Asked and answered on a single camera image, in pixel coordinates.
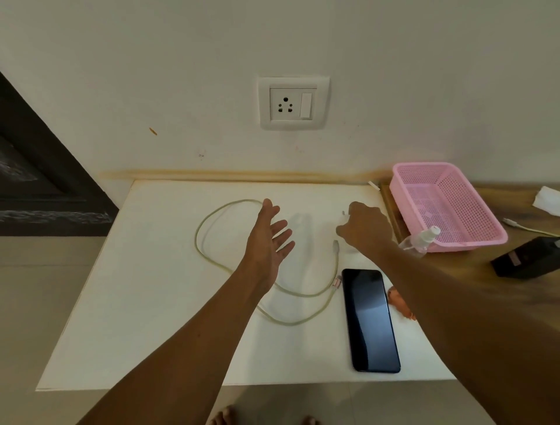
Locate person's left hand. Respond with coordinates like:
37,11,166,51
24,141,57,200
238,198,296,298

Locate person's right hand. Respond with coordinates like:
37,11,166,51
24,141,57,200
335,201,394,259

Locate white charging cable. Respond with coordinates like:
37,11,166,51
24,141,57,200
194,199,343,326

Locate clear spray bottle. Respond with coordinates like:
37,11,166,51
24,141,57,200
397,225,442,257

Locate orange cleaning cloth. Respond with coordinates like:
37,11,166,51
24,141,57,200
387,285,419,322

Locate black smartphone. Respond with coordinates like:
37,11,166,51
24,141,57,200
341,268,402,374

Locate person's left forearm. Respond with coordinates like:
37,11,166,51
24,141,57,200
76,269,272,425

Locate person's right forearm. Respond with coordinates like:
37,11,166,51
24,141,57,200
363,238,560,425

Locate person's left foot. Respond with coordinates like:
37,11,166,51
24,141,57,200
209,406,237,425

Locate pink plastic basket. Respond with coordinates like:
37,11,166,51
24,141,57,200
389,162,509,254

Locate brown wooden board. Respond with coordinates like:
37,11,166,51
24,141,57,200
378,182,560,307

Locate black power bank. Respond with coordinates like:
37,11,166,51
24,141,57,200
489,236,560,279

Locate white crumpled tissue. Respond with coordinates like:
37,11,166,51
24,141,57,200
533,186,560,218

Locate black carved door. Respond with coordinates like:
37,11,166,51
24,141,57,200
0,72,120,237

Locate white wall socket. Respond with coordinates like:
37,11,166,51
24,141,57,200
257,76,331,131

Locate thin white loose cable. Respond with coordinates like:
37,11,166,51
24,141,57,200
502,217,560,238

